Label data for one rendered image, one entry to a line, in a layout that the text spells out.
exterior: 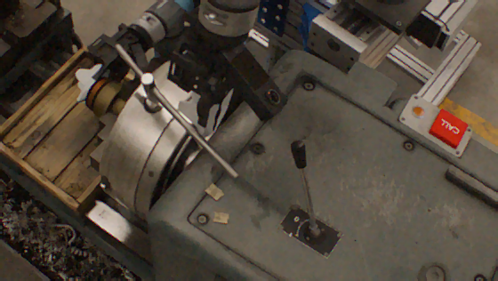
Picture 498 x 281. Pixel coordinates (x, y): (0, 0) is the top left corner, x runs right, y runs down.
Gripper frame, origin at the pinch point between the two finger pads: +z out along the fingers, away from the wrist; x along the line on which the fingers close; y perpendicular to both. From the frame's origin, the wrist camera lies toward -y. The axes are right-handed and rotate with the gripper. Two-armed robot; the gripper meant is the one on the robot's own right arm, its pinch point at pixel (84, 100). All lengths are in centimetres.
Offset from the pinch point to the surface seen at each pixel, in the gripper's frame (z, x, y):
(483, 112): -154, -108, -77
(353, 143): -14, 17, -52
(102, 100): -0.7, 3.1, -5.1
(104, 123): 2.5, 2.1, -8.4
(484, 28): -207, -108, -57
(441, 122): -27, 18, -63
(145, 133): 4.4, 13.2, -21.6
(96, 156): 9.2, 2.6, -12.5
